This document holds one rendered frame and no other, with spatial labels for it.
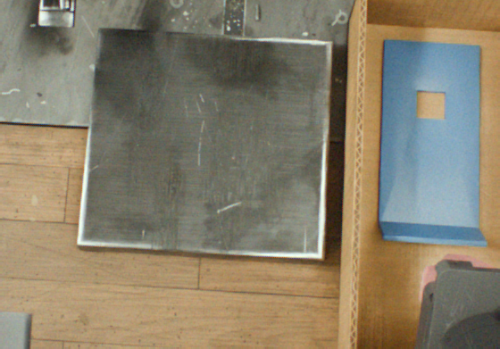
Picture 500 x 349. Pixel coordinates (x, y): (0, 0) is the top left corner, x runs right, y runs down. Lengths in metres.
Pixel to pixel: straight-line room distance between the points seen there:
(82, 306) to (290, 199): 0.16
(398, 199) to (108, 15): 0.25
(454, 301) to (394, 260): 0.19
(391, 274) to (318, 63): 0.16
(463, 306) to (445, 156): 0.22
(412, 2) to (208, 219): 0.21
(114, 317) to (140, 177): 0.10
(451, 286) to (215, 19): 0.32
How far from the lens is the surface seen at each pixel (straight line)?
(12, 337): 0.36
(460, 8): 0.78
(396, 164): 0.78
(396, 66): 0.80
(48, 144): 0.79
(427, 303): 0.59
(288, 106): 0.77
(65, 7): 0.72
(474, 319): 0.58
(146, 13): 0.81
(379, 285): 0.76
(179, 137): 0.76
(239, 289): 0.76
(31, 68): 0.81
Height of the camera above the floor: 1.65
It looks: 75 degrees down
